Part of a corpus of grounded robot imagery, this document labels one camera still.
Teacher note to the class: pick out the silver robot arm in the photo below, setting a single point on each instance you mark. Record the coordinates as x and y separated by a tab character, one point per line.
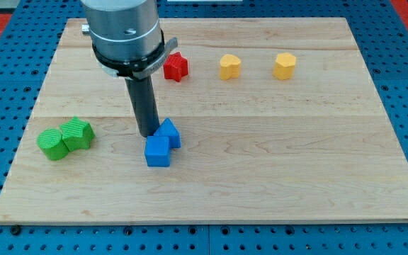
126	36

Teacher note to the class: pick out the red star block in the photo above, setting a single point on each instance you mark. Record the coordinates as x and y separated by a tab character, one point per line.
175	67

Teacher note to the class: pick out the green star block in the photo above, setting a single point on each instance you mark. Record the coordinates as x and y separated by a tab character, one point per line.
77	134

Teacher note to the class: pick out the blue triangle block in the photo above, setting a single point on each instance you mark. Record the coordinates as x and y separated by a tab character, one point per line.
168	129

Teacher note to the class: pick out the blue cube block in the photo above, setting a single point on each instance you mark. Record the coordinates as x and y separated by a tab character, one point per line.
157	151

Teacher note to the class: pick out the yellow heart block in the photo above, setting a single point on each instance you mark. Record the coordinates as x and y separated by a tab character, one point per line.
230	66

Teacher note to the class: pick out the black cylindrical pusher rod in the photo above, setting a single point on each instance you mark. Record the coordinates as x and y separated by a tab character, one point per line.
143	102

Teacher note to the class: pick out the wooden board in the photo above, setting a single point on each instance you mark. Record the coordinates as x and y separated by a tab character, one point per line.
318	148

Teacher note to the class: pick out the yellow hexagon block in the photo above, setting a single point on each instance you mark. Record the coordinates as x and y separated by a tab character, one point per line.
284	66

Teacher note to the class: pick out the green cylinder block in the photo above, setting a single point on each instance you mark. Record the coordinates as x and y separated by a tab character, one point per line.
51	144

